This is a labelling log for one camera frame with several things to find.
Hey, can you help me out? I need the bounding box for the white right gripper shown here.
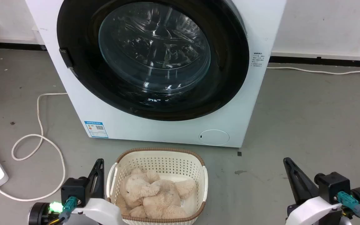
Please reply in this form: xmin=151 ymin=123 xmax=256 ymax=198
xmin=283 ymin=157 xmax=344 ymax=225

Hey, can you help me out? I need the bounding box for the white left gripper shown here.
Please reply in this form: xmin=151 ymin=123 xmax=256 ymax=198
xmin=69 ymin=158 xmax=125 ymax=225

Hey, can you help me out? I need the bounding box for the white front-load washing machine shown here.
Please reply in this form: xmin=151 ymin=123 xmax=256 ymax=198
xmin=25 ymin=0 xmax=287 ymax=148

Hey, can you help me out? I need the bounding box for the black round washer door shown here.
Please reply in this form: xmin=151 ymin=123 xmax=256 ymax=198
xmin=57 ymin=0 xmax=250 ymax=122

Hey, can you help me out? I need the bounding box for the blue energy label sticker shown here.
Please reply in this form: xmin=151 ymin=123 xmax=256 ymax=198
xmin=84 ymin=121 xmax=109 ymax=138

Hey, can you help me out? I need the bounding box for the beige plush teddy bear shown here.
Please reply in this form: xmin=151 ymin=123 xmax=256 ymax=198
xmin=116 ymin=168 xmax=197 ymax=219

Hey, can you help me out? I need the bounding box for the cream perforated laundry basket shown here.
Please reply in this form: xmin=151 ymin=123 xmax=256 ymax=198
xmin=106 ymin=148 xmax=208 ymax=225

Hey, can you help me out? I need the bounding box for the round white filter cover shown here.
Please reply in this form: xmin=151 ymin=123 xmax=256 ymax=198
xmin=198 ymin=129 xmax=230 ymax=146

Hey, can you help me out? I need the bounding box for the teal-plug left gripper cable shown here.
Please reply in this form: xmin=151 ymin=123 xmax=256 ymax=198
xmin=46 ymin=196 xmax=78 ymax=225

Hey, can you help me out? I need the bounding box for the teal-plug gripper cable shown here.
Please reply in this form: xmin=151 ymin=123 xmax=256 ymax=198
xmin=46 ymin=196 xmax=78 ymax=225
xmin=337 ymin=191 xmax=360 ymax=225

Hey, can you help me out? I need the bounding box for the teal-plug right gripper cable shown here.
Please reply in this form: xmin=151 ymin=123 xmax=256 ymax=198
xmin=337 ymin=191 xmax=360 ymax=225

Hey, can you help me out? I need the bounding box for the white power strip cable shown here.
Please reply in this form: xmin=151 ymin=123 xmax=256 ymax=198
xmin=0 ymin=92 xmax=68 ymax=202

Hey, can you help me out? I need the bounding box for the thin white floor cable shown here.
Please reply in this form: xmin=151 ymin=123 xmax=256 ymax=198
xmin=267 ymin=66 xmax=360 ymax=75

